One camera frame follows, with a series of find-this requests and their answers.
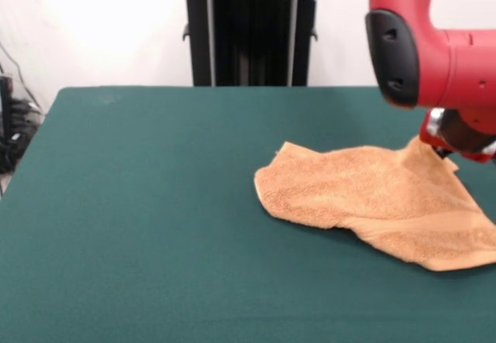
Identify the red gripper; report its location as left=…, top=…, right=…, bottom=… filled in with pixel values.
left=419, top=107, right=496, bottom=163

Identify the orange terry towel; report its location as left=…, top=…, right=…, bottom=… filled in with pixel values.
left=253, top=135, right=496, bottom=273

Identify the dark green table cloth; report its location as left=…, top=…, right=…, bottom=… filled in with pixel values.
left=0, top=85, right=496, bottom=343

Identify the black electronics box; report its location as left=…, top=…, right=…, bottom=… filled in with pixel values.
left=0, top=74, right=15, bottom=173

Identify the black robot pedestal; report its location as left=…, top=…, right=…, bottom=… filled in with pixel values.
left=169, top=0, right=335, bottom=87

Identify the black cable bundle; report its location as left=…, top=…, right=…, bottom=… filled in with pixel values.
left=9, top=99, right=44, bottom=142

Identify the grey wall cable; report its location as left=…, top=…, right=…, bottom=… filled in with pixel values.
left=0, top=43, right=40, bottom=108

